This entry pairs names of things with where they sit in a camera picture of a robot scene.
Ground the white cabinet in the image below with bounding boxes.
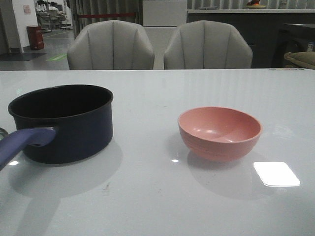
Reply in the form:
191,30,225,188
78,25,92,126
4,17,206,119
142,0,187,27

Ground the right grey upholstered chair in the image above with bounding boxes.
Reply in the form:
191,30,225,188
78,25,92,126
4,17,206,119
163,20,253,69

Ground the dark counter with white top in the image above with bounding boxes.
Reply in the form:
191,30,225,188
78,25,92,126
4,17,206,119
187,9,315,68

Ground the glass lid with blue knob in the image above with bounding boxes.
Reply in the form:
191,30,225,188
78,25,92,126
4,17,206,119
0,128,8,140

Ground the left grey upholstered chair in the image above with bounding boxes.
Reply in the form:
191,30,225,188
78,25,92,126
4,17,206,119
67,20,155,70

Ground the dark blue saucepan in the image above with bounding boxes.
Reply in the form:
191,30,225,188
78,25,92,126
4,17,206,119
0,85,114,168

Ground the fruit plate on counter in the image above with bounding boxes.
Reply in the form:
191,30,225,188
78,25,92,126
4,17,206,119
245,0,266,9

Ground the grey upholstered chair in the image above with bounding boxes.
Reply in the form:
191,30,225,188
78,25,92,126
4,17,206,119
163,20,253,69
67,20,155,70

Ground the red trash bin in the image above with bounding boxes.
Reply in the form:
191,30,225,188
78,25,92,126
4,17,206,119
27,26,44,50

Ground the pink plastic bowl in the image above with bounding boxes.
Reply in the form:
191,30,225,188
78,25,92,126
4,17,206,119
178,107,262,162

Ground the coloured sticker strip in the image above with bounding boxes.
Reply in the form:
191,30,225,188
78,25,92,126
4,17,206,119
270,68,305,71

